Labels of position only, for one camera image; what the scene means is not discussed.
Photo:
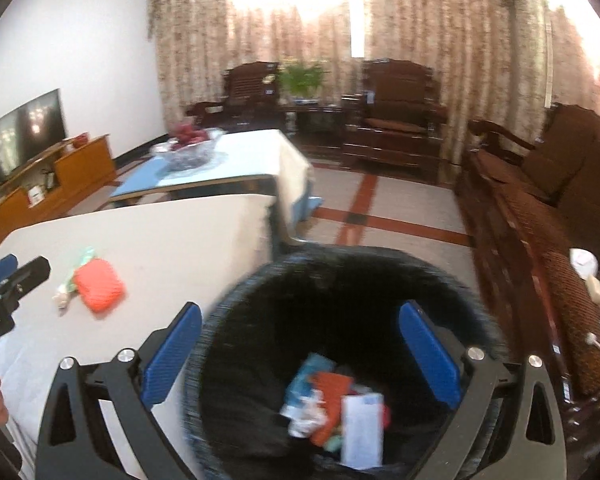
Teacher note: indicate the small white box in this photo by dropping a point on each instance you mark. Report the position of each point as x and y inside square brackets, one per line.
[36, 195]

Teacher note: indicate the crumpled white wrapper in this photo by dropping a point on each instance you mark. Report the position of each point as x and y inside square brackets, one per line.
[305, 417]

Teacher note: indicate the orange foam fruit net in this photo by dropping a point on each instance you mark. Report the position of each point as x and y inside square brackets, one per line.
[100, 285]

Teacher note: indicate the red wrapper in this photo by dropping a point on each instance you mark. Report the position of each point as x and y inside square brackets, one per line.
[332, 405]

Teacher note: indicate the dark wooden armchair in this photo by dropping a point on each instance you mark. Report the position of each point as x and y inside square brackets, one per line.
[395, 110]
[245, 95]

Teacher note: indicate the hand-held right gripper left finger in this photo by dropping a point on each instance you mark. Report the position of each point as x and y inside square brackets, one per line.
[172, 355]

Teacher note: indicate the red ornament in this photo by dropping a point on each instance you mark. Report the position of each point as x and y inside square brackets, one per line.
[81, 139]

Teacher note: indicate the floral curtains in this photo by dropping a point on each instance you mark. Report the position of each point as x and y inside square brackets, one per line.
[430, 20]

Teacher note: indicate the coffee table with blue cloth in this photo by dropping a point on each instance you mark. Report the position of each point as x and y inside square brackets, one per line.
[250, 160]

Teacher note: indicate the dark wooden sofa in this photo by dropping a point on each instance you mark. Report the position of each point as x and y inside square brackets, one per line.
[545, 195]

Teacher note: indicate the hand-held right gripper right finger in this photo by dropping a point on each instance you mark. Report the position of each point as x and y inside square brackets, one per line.
[427, 355]

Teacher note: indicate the black trash bin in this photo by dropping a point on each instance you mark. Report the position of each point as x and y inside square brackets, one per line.
[260, 310]

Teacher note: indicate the green potted plant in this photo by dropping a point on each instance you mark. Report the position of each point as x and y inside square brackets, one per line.
[302, 79]

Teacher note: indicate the wooden television cabinet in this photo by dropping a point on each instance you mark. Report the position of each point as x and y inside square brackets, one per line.
[80, 175]

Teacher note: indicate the glass fruit bowl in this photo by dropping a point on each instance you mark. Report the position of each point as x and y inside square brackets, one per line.
[190, 157]

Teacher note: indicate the dark wooden side table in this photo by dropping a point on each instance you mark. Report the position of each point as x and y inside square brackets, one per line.
[315, 117]

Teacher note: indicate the blue plastic bag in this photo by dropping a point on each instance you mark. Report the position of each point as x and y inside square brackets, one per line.
[307, 377]

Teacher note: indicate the small beige wrapper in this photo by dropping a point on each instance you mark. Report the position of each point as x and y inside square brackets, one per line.
[63, 298]

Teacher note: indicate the red fruit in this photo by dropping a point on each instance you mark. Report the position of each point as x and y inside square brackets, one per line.
[190, 135]

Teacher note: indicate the light green plastic bag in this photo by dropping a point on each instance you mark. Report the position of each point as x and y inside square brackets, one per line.
[82, 265]

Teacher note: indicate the flat screen television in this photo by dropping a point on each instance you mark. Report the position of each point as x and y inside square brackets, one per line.
[25, 132]

